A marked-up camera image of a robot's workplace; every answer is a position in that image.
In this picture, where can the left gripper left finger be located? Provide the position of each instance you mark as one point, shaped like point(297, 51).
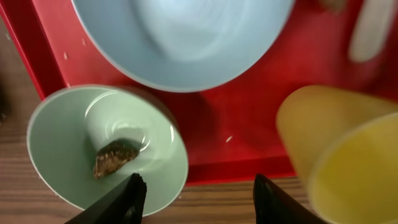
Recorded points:
point(123, 204)

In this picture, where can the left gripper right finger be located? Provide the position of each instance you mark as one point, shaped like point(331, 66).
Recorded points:
point(275, 206)

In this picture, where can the brown food lump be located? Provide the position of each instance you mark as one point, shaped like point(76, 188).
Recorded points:
point(114, 155)

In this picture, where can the white plastic spoon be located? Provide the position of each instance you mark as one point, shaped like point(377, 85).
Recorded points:
point(371, 29)

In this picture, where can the large light blue plate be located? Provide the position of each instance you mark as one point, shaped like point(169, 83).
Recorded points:
point(183, 45)

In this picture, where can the yellow plastic cup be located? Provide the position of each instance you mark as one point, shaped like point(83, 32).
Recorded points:
point(343, 147)

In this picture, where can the red serving tray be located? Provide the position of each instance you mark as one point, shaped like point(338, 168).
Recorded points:
point(229, 131)

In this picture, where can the brown carrot piece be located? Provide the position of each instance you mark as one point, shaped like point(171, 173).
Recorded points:
point(333, 5)

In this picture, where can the light green bowl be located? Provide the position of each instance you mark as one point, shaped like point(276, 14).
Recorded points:
point(70, 126)

